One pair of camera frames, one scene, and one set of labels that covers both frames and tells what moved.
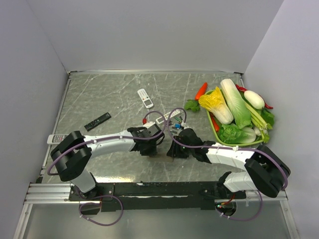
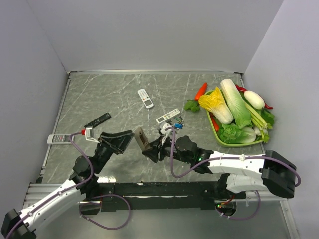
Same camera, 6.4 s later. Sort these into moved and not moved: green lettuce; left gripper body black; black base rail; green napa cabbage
Moved: left gripper body black
Not moved: black base rail; green napa cabbage; green lettuce
